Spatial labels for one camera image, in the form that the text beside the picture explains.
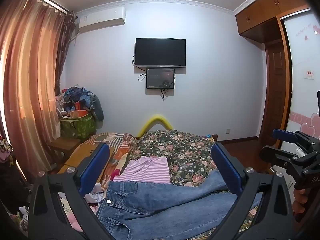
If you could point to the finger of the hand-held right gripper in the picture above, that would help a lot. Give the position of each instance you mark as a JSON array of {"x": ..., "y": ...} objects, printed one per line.
[
  {"x": 272, "y": 155},
  {"x": 285, "y": 135}
]

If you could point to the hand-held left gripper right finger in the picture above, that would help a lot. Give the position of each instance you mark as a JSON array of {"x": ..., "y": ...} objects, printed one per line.
[{"x": 226, "y": 170}]

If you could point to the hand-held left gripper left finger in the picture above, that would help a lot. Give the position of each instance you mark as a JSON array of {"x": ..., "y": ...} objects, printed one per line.
[{"x": 96, "y": 165}]

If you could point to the blue denim pants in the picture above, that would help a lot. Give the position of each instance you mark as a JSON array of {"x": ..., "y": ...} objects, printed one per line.
[{"x": 162, "y": 205}]

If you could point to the person's right hand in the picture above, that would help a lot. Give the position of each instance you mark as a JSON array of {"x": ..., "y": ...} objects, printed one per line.
[{"x": 301, "y": 202}]

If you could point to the striped patchwork blanket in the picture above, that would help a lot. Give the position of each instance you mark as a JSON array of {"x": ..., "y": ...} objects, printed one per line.
[{"x": 120, "y": 145}]

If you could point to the wooden stool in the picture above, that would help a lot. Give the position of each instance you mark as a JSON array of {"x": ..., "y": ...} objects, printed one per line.
[{"x": 62, "y": 143}]

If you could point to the green storage bag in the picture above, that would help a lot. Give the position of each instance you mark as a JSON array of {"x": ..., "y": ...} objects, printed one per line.
[{"x": 80, "y": 127}]

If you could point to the white heart-print wardrobe door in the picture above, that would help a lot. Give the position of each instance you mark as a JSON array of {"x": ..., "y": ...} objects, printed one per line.
[{"x": 305, "y": 97}]

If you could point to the dark floral quilt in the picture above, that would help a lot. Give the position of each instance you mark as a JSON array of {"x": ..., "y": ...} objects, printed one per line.
[{"x": 180, "y": 150}]

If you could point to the brown wooden door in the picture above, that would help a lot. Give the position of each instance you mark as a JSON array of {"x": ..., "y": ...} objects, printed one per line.
[{"x": 275, "y": 85}]

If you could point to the pink white striped shirt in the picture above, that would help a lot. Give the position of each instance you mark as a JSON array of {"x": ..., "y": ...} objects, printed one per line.
[{"x": 147, "y": 170}]

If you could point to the pile of clothes and boxes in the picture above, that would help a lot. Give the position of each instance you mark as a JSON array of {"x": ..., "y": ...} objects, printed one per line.
[{"x": 82, "y": 97}]

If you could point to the yellow foam tube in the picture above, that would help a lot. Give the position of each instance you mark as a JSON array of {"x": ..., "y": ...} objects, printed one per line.
[{"x": 158, "y": 118}]

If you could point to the small black monitor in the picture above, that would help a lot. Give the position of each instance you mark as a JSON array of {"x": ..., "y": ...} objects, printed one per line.
[{"x": 160, "y": 78}]

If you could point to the orange curtain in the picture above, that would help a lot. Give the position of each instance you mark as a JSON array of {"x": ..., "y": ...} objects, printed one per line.
[{"x": 30, "y": 80}]

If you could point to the wooden overhead cabinet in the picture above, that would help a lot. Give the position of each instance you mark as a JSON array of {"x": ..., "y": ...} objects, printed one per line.
[{"x": 262, "y": 12}]

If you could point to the dark brown curtain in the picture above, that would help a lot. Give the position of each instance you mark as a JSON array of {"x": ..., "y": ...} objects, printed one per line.
[{"x": 66, "y": 42}]

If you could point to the white air conditioner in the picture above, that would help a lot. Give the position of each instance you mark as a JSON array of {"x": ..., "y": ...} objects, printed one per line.
[{"x": 100, "y": 20}]

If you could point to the wooden bed frame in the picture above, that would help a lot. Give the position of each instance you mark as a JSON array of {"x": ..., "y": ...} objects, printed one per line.
[{"x": 215, "y": 138}]

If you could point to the black wall television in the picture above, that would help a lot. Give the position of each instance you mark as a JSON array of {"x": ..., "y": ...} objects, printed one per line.
[{"x": 160, "y": 52}]

